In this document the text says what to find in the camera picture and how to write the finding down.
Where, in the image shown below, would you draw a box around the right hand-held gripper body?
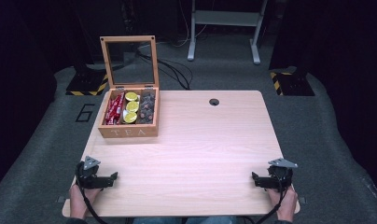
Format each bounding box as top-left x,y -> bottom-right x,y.
264,157 -> 299,190

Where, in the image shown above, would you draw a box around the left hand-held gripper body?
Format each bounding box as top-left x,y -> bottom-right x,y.
75,155 -> 112,189

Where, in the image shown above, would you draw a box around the person's left hand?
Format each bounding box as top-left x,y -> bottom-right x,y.
68,183 -> 103,219

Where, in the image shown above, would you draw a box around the person's right hand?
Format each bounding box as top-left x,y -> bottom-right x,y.
265,184 -> 300,223

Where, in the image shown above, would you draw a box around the wooden box with glass lid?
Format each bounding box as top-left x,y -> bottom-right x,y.
97,35 -> 161,139

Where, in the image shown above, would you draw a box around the bundle of red stick packets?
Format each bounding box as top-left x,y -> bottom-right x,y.
105,91 -> 126,126

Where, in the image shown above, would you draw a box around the pile of dark sachets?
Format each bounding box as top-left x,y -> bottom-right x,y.
138,91 -> 156,125

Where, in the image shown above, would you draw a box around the black stand with striped base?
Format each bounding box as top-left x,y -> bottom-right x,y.
269,0 -> 316,97
65,0 -> 109,97

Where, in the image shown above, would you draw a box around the white metal stand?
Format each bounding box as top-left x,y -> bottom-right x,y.
187,0 -> 269,65

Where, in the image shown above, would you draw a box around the right hand-held gripper cable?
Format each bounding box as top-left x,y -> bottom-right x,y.
253,174 -> 288,224

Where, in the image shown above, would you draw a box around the hand-held gripper cable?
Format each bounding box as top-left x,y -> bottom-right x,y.
253,174 -> 288,224
75,161 -> 110,224

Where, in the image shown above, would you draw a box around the left hand-held gripper cable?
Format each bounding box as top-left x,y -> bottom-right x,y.
75,161 -> 110,224

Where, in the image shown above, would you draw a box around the black floor cables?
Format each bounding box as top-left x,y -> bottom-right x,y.
136,49 -> 194,91

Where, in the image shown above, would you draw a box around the white cable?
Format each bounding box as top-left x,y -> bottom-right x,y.
172,0 -> 214,49

